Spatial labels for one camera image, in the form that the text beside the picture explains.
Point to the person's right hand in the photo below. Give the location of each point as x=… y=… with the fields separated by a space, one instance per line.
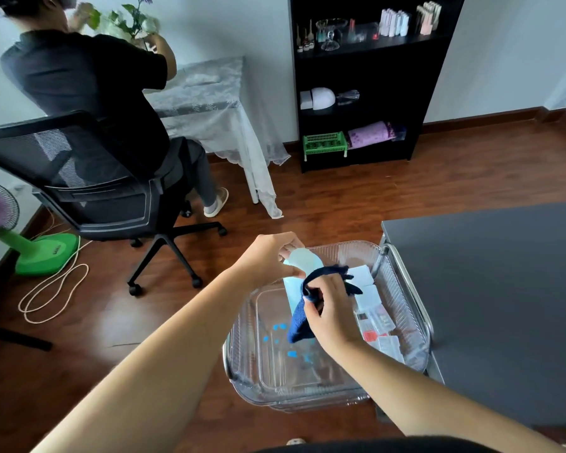
x=337 y=318

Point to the person's left hand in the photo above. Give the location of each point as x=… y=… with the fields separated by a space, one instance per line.
x=262 y=259

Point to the person's left fingers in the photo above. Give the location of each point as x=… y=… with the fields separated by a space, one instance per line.
x=290 y=242

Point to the person's right thumb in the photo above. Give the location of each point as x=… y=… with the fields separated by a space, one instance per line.
x=312 y=313

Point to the dark blue cloth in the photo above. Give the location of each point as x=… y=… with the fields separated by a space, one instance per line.
x=298 y=325

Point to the light blue plastic sheet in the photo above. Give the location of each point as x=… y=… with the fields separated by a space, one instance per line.
x=304 y=261

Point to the person's left forearm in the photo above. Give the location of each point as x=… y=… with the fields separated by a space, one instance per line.
x=151 y=367

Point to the person's right forearm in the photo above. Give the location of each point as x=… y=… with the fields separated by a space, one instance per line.
x=424 y=400

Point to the scattered small blue pieces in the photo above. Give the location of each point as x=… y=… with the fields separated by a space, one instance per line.
x=279 y=326

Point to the white square packet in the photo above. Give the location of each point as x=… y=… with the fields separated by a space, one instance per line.
x=368 y=298
x=361 y=275

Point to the red label packet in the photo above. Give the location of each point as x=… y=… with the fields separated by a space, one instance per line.
x=370 y=335

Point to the clear plastic storage bin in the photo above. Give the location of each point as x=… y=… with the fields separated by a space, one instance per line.
x=273 y=372

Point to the clear flat packet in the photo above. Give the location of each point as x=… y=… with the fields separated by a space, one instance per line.
x=391 y=348

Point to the green plastic basket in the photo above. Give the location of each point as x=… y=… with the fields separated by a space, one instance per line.
x=325 y=145

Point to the purple rolled mat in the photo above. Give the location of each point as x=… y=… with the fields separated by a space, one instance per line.
x=370 y=135

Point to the white nail lamp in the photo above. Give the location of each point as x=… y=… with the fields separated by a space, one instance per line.
x=320 y=98

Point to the person's black clothing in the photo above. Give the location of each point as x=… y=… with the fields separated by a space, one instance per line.
x=382 y=445

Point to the clear plastic bottle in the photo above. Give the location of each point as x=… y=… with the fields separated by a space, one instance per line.
x=348 y=96

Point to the table with lace tablecloth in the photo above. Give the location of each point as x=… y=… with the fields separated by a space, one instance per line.
x=207 y=103

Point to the black mesh office chair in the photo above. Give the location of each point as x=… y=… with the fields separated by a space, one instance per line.
x=103 y=207

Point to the black shelf unit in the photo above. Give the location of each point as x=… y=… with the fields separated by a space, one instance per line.
x=386 y=70

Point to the small dropper bottle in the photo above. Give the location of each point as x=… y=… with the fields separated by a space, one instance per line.
x=311 y=37
x=305 y=41
x=299 y=42

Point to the clear glass stand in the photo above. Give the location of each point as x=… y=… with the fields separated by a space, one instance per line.
x=331 y=35

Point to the clear plastic box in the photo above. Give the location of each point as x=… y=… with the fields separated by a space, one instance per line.
x=365 y=32

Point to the row of white boxes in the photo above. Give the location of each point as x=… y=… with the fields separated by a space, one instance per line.
x=395 y=23

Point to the green and purple floor fan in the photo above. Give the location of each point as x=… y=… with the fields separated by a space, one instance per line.
x=42 y=254

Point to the group of pink boxes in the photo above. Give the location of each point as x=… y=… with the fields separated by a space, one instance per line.
x=428 y=18

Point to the artificial flowers with green leaves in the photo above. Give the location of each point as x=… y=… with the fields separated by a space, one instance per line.
x=132 y=18

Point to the black stand base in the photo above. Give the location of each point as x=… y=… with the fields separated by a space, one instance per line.
x=14 y=337

